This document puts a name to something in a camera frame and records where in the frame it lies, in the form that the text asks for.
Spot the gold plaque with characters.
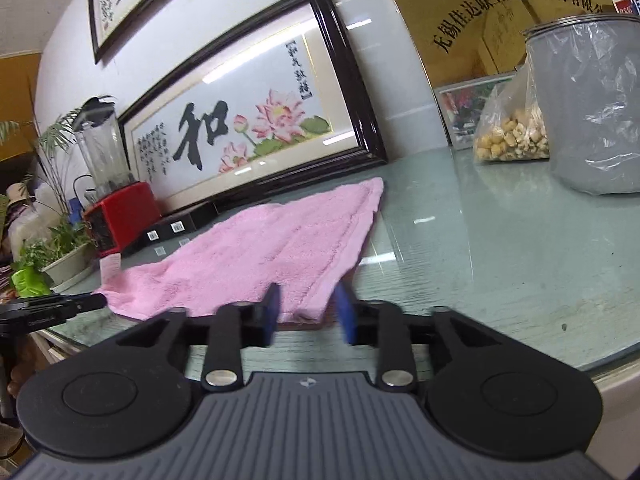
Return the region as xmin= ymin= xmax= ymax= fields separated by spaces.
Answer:
xmin=394 ymin=0 xmax=613 ymax=88

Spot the potted green plant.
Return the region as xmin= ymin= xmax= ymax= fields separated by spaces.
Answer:
xmin=9 ymin=108 xmax=96 ymax=292

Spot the plastic wrapped grey container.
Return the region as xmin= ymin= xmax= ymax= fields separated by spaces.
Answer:
xmin=523 ymin=13 xmax=639 ymax=195

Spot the framed lotus calligraphy picture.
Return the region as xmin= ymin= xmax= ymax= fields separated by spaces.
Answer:
xmin=119 ymin=0 xmax=387 ymax=214

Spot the framed family photo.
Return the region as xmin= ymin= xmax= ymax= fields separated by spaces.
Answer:
xmin=434 ymin=72 xmax=515 ymax=151

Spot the black small box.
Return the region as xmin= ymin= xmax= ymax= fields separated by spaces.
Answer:
xmin=120 ymin=200 xmax=218 ymax=256

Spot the plastic bag of snacks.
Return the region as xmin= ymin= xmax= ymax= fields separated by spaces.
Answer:
xmin=473 ymin=63 xmax=550 ymax=164

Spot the red blender base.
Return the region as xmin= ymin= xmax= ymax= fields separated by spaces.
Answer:
xmin=84 ymin=182 xmax=162 ymax=257

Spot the pink towel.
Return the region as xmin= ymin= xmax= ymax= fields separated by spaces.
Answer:
xmin=99 ymin=178 xmax=384 ymax=323

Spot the green box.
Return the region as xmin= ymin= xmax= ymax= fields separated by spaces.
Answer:
xmin=11 ymin=266 xmax=51 ymax=298

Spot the clear blender jar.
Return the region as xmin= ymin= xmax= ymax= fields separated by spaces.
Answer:
xmin=72 ymin=96 xmax=134 ymax=200

